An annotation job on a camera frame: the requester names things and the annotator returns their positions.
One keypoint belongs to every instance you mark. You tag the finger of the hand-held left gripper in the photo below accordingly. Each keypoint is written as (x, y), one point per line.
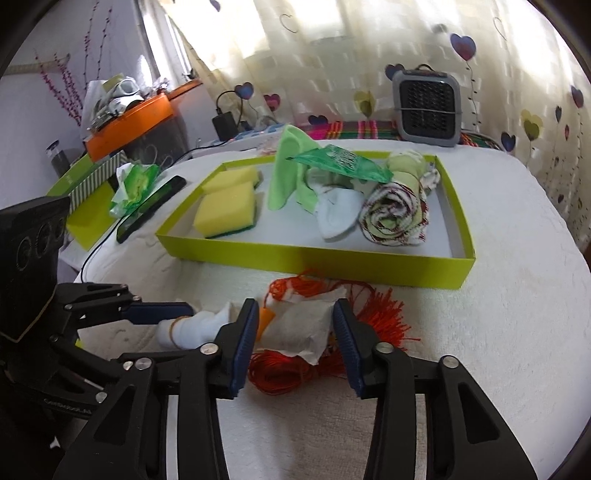
(83, 364)
(157, 313)

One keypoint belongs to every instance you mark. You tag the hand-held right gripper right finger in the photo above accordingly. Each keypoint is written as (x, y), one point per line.
(346, 350)

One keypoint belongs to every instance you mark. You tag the green microfiber cloth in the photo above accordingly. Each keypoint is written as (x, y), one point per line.
(286, 170)

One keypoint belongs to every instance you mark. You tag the small yellow scrub sponge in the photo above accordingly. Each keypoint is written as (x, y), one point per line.
(231, 177)

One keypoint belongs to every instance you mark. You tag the orange shelf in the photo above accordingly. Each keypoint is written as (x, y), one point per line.
(134, 124)

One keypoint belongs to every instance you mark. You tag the dark glass jar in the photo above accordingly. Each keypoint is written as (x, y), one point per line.
(58, 161)

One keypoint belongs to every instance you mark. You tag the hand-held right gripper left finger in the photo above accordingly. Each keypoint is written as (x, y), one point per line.
(242, 350)

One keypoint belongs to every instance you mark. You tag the lime green cardboard box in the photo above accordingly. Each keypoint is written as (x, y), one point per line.
(323, 265)

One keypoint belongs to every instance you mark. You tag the green tea packet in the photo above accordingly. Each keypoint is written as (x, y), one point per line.
(346, 161)

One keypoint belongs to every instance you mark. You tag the white sachet with orange tassel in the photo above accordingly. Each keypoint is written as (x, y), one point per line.
(300, 327)

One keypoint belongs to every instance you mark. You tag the green wet wipes packet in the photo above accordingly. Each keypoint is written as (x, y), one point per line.
(136, 182)

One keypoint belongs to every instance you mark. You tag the white sock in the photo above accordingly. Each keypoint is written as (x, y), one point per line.
(339, 214)
(198, 330)

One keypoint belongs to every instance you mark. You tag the plaid blanket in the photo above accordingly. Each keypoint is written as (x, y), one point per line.
(364, 127)

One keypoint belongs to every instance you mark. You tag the black smartphone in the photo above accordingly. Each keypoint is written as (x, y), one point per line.
(152, 205)

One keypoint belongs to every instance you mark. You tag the pile of plastic bags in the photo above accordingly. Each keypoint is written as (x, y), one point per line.
(115, 97)

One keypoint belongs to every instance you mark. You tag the patterned towel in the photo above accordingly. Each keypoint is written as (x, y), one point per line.
(392, 212)

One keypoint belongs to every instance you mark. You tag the white blue power strip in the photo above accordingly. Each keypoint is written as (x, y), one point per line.
(254, 134)

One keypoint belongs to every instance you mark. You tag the grey fan heater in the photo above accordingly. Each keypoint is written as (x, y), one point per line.
(425, 106)

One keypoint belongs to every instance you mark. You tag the large yellow sponge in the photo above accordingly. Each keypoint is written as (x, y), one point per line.
(221, 207)

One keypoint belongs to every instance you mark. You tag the heart print curtain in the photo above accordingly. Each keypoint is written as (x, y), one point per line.
(346, 55)

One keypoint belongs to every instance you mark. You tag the striped lime gift box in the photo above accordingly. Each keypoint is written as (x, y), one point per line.
(90, 217)

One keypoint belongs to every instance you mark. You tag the black power adapter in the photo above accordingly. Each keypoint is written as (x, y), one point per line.
(225, 124)

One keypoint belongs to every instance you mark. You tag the rolled pale green cloth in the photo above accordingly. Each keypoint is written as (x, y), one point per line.
(406, 164)

